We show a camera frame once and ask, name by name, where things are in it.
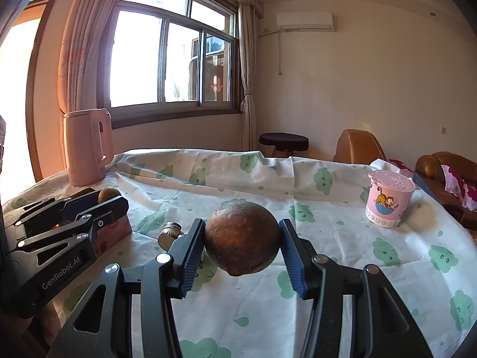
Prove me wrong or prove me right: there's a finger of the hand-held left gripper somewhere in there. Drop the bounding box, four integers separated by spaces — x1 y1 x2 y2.
3 193 100 229
9 195 130 253

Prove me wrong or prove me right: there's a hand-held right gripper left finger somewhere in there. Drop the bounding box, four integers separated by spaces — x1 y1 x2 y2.
47 218 206 358

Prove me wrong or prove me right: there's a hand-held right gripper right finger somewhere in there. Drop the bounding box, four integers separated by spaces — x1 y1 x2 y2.
279 218 435 358

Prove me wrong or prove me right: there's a kiwi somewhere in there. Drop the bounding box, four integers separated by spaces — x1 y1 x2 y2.
98 186 122 203

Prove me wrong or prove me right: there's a rectangular metal tin box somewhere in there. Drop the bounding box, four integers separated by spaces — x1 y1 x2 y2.
71 187 133 259

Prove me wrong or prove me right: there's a brown round fruit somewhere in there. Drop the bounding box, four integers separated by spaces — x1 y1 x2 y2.
204 200 281 277

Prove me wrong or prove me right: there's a small round jar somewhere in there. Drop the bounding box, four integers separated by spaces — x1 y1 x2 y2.
157 222 184 250

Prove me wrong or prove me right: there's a white green-cloud tablecloth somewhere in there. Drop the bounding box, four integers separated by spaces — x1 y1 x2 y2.
0 148 475 358

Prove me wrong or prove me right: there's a pink electric kettle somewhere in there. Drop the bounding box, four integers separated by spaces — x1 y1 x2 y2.
63 108 115 187

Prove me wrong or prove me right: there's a pink cartoon mug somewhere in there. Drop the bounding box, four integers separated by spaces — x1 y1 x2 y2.
365 169 416 229

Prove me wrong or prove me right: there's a dark round stool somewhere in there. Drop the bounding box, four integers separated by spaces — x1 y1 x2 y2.
258 132 310 158

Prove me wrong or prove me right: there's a brown leather armchair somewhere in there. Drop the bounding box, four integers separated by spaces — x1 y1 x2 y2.
332 129 388 165

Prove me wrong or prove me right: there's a sliding glass window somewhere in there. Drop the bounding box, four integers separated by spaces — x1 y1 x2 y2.
100 0 240 121

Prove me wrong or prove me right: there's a brown leather sofa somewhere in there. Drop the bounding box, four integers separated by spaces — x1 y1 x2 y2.
413 151 477 232

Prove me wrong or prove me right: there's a wide pink curtain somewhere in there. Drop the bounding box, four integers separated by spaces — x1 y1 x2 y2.
56 0 132 115

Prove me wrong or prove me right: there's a pink floral pillow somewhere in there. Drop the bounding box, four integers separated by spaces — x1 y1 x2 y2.
440 163 477 212

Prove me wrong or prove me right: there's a narrow beige curtain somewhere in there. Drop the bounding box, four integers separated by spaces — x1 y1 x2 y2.
238 2 264 154

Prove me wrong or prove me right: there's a white air conditioner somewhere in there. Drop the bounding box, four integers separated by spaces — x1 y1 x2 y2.
276 11 335 32

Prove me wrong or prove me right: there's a wooden door frame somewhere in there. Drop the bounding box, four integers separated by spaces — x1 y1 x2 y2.
25 0 51 183

